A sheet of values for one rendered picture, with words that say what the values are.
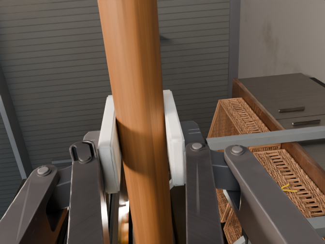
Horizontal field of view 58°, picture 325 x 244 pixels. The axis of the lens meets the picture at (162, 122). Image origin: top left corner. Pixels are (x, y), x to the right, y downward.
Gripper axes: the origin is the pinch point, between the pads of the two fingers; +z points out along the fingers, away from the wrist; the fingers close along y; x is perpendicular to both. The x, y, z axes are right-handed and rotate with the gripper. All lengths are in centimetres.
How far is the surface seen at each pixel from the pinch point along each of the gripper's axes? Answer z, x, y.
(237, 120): 121, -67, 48
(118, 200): 108, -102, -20
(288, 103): 126, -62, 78
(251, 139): 86, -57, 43
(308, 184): 67, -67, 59
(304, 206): 56, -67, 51
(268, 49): 247, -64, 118
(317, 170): 68, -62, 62
